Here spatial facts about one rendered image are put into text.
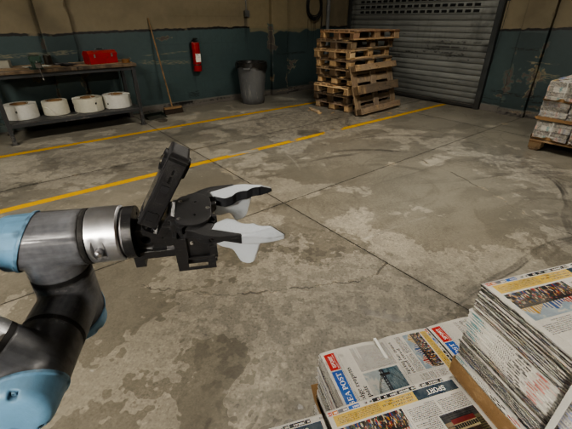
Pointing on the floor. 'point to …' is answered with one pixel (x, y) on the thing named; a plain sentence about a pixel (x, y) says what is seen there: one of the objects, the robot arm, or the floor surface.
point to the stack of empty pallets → (338, 93)
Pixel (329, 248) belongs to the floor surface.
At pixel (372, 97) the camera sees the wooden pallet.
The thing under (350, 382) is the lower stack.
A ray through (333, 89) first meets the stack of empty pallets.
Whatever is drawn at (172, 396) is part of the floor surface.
